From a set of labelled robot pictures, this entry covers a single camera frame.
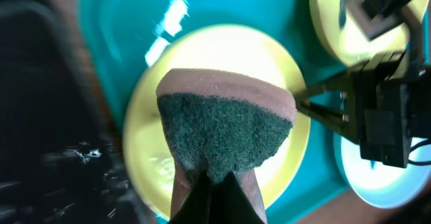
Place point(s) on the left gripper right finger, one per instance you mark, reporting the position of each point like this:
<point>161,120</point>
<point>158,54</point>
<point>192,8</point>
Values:
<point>232,205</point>

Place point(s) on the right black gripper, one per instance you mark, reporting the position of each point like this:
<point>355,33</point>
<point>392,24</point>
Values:
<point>388,103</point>

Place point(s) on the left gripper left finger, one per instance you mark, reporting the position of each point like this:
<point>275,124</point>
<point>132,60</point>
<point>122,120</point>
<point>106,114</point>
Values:
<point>191,205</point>

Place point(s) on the yellow plate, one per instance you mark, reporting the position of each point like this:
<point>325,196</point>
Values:
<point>341,37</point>
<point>225,47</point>

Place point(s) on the green and pink sponge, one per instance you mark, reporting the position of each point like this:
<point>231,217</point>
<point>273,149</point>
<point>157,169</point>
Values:
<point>220,122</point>

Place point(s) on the black water tray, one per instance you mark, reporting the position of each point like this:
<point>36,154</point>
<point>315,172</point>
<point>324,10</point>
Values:
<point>57,161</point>

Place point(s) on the teal plastic tray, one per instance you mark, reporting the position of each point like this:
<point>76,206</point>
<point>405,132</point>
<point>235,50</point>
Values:
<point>127,37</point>

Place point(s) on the light blue plate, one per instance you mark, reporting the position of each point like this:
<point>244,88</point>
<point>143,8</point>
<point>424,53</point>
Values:
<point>379,185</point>

